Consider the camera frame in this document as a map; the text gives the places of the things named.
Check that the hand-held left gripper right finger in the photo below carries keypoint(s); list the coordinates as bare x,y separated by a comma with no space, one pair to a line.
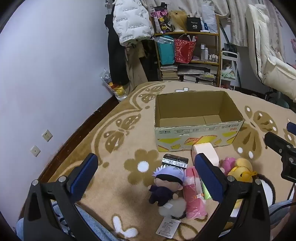
209,178

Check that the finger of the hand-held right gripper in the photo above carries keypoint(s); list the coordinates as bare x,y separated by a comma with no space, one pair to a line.
276,141
292,128

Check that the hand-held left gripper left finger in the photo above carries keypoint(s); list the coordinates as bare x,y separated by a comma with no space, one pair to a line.
84,176

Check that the green tissue pack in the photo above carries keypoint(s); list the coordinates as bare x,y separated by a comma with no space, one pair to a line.
205,191

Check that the pink bear plush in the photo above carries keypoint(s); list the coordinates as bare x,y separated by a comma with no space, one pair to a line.
227,163

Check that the pink tissue pack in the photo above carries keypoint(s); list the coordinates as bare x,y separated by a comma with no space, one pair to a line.
193,197

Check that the yellow duck plush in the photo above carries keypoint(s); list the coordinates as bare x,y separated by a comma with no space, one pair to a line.
240,171

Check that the lavender-haired plush doll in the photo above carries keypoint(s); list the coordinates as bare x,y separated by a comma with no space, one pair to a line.
166,180

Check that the cardboard box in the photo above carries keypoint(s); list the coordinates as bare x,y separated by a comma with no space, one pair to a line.
196,136

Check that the white fluffy plush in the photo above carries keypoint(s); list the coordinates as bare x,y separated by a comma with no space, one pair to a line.
171,208

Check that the pink roll cake squishy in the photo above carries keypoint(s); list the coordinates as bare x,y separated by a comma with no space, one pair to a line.
208,150

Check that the dark green object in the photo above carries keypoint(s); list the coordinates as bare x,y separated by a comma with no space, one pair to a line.
281,100

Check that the beige floral blanket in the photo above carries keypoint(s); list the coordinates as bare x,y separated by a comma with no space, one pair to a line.
111,197

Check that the black wipes packet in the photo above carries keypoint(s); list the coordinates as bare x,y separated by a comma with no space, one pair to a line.
174,160

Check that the person's right leg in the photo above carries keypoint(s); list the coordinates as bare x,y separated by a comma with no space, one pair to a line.
279,210

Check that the white paper tag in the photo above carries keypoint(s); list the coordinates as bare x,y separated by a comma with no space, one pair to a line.
167,227

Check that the pale green pack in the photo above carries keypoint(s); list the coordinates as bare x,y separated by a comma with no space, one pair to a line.
227,74

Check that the white quilted duvet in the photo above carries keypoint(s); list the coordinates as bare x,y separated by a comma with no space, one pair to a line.
266,46

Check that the calico cat plush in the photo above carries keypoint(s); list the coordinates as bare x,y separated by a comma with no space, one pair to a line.
227,66

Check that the clear bag of yellow toys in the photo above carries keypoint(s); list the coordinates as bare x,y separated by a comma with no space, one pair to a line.
115,89

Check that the white trolley cart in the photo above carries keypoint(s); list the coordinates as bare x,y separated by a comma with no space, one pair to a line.
229,53

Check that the dark bag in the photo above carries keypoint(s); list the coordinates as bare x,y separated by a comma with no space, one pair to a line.
230,47

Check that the pile of magazines and papers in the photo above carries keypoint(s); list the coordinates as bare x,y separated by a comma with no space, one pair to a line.
196,74

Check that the stack of books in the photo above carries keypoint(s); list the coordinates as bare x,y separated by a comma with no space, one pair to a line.
168,74

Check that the row of cosmetic bottles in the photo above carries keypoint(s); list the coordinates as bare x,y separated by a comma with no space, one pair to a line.
204,53

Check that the dark hanging coat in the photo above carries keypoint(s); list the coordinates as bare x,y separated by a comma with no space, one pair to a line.
116,62

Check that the pale floral curtain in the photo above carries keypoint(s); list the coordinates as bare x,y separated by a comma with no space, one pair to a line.
238,23

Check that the red gift bag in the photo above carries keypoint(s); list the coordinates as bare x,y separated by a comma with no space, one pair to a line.
183,51

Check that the teal shopping bag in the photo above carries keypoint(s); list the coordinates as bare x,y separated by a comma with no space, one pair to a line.
166,53

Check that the white plastic bag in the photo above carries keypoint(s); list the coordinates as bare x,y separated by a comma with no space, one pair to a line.
209,16

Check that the yellow wooden shelf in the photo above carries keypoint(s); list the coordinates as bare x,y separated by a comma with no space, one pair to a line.
185,34

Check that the black box with white print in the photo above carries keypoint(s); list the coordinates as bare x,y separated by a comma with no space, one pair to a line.
194,24

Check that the blonde wig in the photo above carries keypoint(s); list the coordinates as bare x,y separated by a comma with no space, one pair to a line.
178,19

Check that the white puffer jacket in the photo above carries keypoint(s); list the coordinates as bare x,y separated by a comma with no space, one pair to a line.
131,20

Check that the pink and black printed bag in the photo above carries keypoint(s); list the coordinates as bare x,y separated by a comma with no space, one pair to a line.
161,20

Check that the white wall socket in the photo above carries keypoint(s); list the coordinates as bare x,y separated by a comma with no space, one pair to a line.
35,151
47,135

